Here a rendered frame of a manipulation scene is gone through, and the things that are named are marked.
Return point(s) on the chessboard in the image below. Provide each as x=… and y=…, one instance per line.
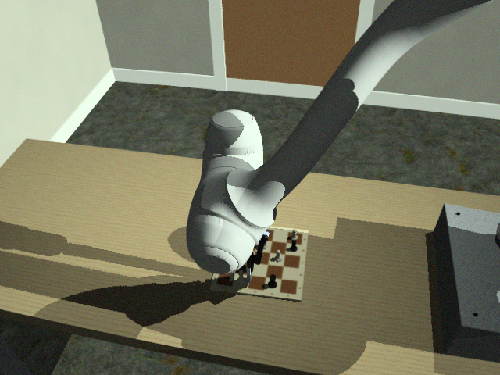
x=289, y=271

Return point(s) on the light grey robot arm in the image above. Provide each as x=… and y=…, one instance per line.
x=230, y=211

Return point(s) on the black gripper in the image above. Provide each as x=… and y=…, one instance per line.
x=254, y=258

